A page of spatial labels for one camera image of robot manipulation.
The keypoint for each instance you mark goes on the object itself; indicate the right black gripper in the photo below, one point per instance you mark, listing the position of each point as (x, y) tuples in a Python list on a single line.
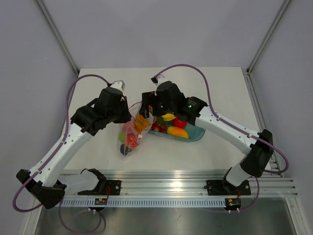
[(149, 99)]

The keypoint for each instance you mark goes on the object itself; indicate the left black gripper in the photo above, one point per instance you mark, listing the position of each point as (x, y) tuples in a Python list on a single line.
[(126, 116)]

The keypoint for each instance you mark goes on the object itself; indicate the pink peach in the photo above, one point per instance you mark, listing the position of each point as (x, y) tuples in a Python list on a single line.
[(127, 128)]

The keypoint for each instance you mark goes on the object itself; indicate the yellow ginger root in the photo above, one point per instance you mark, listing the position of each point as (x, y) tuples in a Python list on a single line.
[(140, 123)]

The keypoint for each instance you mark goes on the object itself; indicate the green round vegetable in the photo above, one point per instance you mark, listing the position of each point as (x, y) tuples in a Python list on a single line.
[(121, 136)]

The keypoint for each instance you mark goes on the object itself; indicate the clear orange zip top bag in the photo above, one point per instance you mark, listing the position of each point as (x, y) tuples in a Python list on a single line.
[(134, 109)]

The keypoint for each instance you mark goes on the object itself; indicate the orange red tomato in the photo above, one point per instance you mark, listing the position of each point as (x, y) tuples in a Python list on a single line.
[(131, 141)]

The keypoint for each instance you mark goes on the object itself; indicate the dark purple plum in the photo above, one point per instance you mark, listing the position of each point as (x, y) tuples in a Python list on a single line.
[(125, 150)]

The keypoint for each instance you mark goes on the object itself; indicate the orange yellow pepper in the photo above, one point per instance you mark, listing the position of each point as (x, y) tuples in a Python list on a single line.
[(178, 132)]

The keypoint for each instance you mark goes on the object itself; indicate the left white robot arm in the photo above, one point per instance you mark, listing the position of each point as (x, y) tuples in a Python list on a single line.
[(43, 180)]

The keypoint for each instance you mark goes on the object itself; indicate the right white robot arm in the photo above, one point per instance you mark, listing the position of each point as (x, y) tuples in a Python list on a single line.
[(255, 146)]

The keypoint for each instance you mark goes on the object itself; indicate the teal plastic food tray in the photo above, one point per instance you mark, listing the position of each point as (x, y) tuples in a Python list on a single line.
[(195, 133)]

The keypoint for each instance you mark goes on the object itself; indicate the green leaf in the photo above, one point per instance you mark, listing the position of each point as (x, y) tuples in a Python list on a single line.
[(160, 121)]

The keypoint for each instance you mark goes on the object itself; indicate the yellow banana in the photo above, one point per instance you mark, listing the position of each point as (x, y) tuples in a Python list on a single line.
[(168, 117)]

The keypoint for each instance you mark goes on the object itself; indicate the red strawberries cluster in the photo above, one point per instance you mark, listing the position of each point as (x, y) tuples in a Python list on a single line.
[(159, 128)]

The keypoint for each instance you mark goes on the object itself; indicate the red apple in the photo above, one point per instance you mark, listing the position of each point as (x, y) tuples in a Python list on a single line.
[(179, 124)]

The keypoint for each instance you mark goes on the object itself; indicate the left small circuit board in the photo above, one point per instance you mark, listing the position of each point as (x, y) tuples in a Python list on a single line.
[(100, 201)]

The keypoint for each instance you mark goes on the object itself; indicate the small circuit board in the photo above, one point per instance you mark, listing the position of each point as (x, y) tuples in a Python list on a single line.
[(100, 201), (233, 203)]

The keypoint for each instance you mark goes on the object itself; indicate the right small circuit board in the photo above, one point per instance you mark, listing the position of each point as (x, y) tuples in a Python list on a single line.
[(233, 203)]

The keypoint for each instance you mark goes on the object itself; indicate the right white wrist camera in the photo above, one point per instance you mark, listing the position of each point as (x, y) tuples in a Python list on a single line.
[(161, 77)]

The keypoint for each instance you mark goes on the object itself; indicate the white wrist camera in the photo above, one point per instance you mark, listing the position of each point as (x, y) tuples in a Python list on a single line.
[(161, 77), (120, 85)]

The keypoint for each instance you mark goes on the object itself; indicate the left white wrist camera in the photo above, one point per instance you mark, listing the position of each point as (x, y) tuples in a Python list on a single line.
[(120, 85)]

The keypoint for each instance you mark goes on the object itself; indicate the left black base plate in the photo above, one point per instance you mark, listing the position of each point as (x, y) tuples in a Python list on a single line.
[(112, 187)]

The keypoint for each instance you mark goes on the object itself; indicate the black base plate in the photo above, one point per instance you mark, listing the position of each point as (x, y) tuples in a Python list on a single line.
[(215, 188), (112, 187)]

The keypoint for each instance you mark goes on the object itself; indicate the aluminium mounting rail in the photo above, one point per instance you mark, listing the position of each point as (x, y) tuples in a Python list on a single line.
[(190, 183)]

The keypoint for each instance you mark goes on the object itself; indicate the white slotted cable duct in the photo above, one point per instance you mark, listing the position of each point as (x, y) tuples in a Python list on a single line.
[(119, 202)]

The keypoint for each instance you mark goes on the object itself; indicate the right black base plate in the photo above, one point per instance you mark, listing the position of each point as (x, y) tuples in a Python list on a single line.
[(215, 188)]

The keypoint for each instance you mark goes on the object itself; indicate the left aluminium frame post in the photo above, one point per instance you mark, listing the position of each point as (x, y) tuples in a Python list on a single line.
[(57, 35)]

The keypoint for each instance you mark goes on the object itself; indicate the aluminium frame post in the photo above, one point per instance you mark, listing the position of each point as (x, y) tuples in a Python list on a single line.
[(269, 34), (57, 35)]

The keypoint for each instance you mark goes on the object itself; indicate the right aluminium frame post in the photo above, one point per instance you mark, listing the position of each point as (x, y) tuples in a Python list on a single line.
[(269, 34)]

